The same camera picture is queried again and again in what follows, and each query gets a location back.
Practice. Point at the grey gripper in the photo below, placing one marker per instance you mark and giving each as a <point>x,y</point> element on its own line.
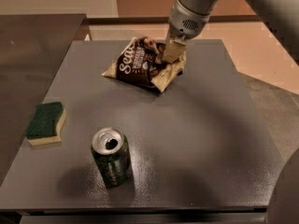
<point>186,23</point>

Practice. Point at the brown chip bag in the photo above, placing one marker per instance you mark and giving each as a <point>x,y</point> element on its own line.
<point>141,63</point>

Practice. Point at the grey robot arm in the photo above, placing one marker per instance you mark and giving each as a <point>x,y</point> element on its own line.
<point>280,17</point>

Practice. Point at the green soda can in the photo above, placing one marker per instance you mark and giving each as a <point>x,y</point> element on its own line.
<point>111,153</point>

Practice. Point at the green yellow sponge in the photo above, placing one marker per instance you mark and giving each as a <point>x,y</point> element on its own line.
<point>46,124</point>

